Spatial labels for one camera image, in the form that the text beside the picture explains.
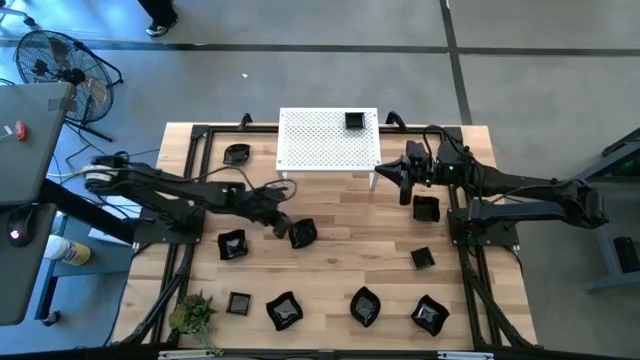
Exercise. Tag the person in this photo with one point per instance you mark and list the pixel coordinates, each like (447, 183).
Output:
(159, 20)

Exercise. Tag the white perforated metal shelf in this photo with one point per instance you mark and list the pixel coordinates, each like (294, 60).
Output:
(310, 140)

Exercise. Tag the black wavy square plate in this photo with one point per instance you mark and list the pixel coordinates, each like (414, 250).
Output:
(430, 315)
(284, 310)
(236, 154)
(232, 244)
(426, 208)

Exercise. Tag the blue-grey metal stand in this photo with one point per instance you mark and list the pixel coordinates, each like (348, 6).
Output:
(607, 262)

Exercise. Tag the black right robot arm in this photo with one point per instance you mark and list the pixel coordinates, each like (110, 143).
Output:
(540, 190)

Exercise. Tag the small red object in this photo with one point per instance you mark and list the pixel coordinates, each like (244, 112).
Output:
(20, 130)

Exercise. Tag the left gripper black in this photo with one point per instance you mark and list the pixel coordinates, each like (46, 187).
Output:
(265, 205)

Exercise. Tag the small green artificial plant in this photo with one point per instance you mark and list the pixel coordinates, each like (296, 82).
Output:
(192, 312)

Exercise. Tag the grey tape piece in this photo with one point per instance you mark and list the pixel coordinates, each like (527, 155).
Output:
(61, 103)

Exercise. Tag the office chair base leg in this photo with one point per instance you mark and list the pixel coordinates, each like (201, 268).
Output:
(27, 21)

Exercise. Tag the black leaf-shaped plate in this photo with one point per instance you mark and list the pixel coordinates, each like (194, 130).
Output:
(304, 234)
(365, 306)

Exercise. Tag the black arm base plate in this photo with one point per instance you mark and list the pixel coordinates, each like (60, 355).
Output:
(150, 235)
(500, 235)

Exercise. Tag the black floor fan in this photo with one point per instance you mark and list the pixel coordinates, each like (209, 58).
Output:
(75, 76)

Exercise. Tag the small square black plate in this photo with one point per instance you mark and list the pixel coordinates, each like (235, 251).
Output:
(423, 258)
(238, 303)
(355, 120)

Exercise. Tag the small black box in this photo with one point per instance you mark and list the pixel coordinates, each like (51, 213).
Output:
(627, 255)

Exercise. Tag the black aluminium table frame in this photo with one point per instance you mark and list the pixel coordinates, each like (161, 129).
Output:
(199, 131)

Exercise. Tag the grey desk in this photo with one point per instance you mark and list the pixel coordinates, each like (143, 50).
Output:
(30, 150)

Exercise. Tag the white bracket plate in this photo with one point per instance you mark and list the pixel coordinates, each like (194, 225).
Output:
(185, 355)
(465, 356)

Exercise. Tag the white and yellow bottle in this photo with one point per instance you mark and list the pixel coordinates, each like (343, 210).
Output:
(70, 251)

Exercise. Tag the black computer mouse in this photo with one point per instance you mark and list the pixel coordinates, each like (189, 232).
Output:
(20, 227)

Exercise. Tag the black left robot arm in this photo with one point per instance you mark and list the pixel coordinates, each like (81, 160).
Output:
(150, 180)

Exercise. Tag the black curved bracket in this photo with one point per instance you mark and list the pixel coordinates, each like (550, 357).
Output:
(396, 120)
(245, 120)

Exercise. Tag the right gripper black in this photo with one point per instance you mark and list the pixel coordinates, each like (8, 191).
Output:
(440, 167)

